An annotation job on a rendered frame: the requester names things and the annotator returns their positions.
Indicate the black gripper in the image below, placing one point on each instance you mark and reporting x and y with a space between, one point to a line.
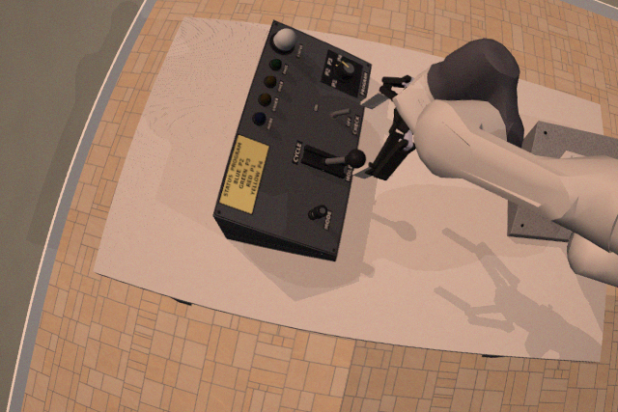
392 153

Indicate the black control console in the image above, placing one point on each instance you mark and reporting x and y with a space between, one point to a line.
271 195

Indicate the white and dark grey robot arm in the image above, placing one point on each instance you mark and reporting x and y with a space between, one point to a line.
475 90

